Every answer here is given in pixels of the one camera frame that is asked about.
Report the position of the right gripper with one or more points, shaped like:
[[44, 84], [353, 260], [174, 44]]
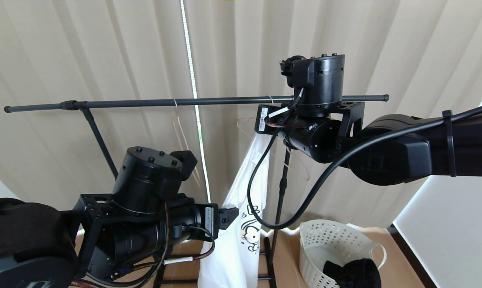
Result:
[[317, 140]]

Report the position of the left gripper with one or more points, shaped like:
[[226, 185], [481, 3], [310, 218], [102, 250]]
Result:
[[185, 224]]

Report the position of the white printed shirt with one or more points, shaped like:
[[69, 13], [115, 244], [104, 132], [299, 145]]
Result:
[[229, 248]]

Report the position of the pink clothes hanger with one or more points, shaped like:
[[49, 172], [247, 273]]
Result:
[[174, 107], [307, 172]]

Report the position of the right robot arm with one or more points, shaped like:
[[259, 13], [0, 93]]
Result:
[[385, 168]]

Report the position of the white laundry basket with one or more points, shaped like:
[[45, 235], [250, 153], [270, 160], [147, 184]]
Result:
[[325, 236]]

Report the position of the black clothes rack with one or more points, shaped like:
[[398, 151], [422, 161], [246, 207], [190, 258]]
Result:
[[125, 103]]

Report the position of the black garment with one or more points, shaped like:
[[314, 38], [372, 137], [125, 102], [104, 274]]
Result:
[[357, 274]]

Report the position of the beige curtain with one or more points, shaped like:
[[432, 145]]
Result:
[[105, 48]]

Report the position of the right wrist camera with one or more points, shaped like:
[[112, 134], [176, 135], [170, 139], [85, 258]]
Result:
[[291, 64]]

